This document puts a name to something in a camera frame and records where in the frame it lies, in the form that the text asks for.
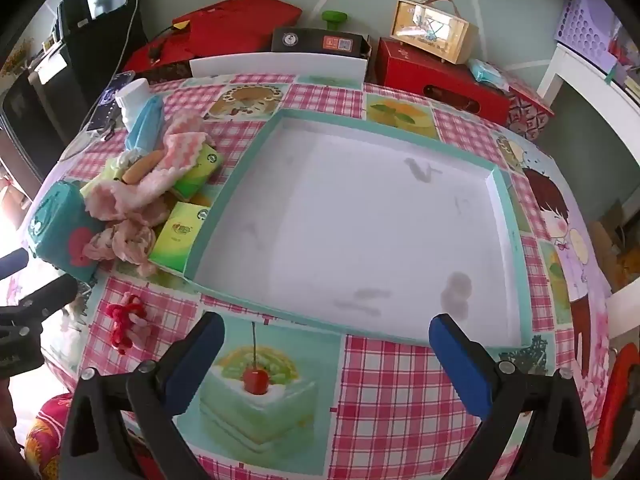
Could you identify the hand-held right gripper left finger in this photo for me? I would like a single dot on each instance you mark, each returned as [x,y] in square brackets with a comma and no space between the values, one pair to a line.
[195,370]

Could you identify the purple perforated basket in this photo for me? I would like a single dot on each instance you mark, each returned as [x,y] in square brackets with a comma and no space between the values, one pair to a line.
[585,15]

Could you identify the smartphone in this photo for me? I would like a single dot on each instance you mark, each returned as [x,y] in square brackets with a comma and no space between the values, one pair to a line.
[107,105]

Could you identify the pink zigzag fluffy towel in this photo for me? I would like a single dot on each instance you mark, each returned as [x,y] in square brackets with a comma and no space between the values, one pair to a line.
[182,152]

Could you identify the white plastic bottle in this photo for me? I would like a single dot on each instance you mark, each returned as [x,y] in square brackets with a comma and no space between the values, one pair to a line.
[131,95]

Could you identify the teal-rimmed white shallow box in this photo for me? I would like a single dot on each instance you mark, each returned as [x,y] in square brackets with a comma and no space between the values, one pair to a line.
[350,220]

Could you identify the blue wet wipes pack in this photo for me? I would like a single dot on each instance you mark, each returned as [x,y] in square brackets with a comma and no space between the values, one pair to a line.
[487,72]

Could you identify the yellow flower bunch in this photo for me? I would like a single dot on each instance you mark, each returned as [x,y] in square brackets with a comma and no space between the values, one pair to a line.
[15,60]

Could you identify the small black device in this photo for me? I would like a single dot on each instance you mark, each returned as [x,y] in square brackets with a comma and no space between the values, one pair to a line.
[156,51]

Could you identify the black low stand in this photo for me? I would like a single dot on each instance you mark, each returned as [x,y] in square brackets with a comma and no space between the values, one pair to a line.
[30,110]

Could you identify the green dumbbell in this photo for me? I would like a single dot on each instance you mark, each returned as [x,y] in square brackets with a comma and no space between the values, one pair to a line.
[334,17]

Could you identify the stack of books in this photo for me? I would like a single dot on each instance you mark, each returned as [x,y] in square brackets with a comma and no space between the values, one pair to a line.
[625,70]

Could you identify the white table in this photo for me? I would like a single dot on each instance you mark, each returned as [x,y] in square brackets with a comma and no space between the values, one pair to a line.
[585,75]

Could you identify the cardboard box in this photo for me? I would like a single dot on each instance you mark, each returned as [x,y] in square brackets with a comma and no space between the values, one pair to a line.
[607,240]

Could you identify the black cabinet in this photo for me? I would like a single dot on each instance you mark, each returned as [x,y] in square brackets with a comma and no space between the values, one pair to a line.
[95,50]

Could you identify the white furniture panel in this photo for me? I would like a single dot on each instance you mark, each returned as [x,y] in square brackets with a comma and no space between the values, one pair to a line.
[622,310]

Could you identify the blue face mask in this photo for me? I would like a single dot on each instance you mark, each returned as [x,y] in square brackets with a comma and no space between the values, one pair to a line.
[147,122]

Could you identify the white board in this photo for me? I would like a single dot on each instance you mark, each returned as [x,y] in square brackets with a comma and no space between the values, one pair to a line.
[280,65]

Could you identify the red gift box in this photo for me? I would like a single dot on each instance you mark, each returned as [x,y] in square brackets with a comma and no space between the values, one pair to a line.
[425,67]

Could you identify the pink checkered printed tablecloth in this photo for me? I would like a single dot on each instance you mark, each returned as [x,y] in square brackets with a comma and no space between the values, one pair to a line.
[390,385]

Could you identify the teal tissue pack red heart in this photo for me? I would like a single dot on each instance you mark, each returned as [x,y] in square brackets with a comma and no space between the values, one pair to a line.
[55,220]

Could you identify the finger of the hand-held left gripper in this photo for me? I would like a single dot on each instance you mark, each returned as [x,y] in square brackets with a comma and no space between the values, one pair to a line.
[12,262]
[47,297]

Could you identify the floral cushion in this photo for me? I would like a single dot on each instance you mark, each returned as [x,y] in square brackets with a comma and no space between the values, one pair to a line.
[45,425]

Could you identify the red yarn knot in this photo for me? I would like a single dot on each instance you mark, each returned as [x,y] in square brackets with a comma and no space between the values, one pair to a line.
[122,320]

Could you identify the black carton box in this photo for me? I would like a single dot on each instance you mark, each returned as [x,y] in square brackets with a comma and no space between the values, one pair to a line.
[320,40]

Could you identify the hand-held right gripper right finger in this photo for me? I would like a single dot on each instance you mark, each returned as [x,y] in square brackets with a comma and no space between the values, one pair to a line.
[457,365]

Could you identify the flat red box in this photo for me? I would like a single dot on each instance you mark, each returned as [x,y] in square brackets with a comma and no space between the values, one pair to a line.
[235,25]

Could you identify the red chair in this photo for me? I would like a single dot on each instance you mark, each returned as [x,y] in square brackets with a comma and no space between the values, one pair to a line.
[617,390]

